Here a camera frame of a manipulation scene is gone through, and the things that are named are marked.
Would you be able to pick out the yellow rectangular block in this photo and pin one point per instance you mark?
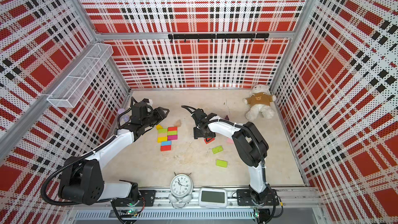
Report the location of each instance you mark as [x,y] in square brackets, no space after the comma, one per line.
[162,139]

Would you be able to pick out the red block front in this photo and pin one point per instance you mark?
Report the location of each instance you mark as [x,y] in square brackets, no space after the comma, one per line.
[166,148]

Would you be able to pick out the magenta rectangular block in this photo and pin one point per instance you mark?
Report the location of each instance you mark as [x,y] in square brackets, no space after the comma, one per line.
[172,137]

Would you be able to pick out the natural wood rectangular block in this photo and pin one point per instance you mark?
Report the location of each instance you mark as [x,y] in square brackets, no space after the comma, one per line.
[162,135]

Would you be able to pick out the natural wood triangle block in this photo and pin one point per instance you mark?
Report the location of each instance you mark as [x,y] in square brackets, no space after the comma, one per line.
[177,123]

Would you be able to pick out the pink block right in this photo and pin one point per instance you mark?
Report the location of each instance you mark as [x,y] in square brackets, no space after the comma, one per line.
[230,141]

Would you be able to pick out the white twin-bell alarm clock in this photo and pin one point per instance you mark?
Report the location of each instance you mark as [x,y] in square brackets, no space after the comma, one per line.
[181,190]

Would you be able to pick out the black wall hook rail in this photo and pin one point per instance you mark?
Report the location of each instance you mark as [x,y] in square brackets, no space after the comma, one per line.
[219,36]

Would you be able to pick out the purple sand hourglass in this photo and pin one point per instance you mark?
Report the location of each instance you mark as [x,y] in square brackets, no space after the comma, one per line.
[124,114]

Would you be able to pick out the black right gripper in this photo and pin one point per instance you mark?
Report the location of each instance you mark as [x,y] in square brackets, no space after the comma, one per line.
[197,134]

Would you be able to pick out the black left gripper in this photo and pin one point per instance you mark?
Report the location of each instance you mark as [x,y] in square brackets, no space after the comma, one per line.
[160,114]

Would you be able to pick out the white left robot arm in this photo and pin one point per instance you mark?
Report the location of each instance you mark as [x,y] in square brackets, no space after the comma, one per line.
[80,179]

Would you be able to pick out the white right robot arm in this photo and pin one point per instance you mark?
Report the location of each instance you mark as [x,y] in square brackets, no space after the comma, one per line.
[251,146]

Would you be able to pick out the white digital clock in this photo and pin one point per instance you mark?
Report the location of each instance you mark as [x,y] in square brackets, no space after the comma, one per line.
[213,198]

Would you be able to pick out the white teddy bear brown shirt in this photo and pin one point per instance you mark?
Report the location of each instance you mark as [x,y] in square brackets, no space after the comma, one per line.
[260,100]

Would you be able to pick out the blue rectangular block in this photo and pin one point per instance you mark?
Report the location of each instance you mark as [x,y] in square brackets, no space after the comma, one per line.
[166,143]

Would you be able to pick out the white wire mesh basket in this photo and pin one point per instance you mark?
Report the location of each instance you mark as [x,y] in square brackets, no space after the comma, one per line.
[69,92]

